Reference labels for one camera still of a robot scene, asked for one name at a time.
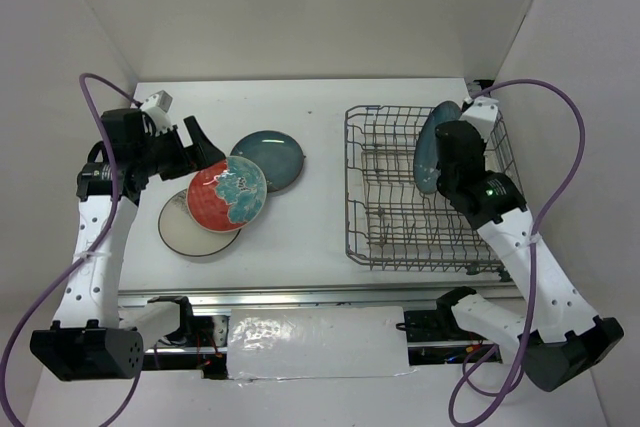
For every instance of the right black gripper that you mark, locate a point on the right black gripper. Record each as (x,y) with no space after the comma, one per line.
(483,145)

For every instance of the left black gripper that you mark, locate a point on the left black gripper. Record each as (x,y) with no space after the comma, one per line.
(201,153)

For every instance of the dark teal plate with blossoms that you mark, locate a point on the dark teal plate with blossoms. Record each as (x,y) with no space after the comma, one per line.
(425,172)

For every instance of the red and teal plate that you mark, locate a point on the red and teal plate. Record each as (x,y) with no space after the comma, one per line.
(227,196)

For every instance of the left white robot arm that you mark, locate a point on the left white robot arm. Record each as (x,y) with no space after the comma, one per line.
(90,337)

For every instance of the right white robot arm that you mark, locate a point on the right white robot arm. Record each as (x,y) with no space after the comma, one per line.
(566,335)

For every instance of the cream plate with tree drawing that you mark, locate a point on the cream plate with tree drawing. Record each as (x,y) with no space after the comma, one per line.
(181,234)

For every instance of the white foil-edged panel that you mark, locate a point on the white foil-edged panel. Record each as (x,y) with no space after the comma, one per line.
(316,343)

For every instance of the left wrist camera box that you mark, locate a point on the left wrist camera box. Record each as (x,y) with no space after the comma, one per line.
(159,107)

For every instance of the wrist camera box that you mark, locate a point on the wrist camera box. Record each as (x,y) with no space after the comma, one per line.
(159,107)
(482,113)

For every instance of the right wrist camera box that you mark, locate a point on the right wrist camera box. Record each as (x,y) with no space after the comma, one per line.
(482,113)

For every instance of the grey wire dish rack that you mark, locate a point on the grey wire dish rack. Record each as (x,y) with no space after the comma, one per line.
(390,225)

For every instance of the aluminium rail at table edge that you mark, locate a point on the aluminium rail at table edge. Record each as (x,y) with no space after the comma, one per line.
(406,295)

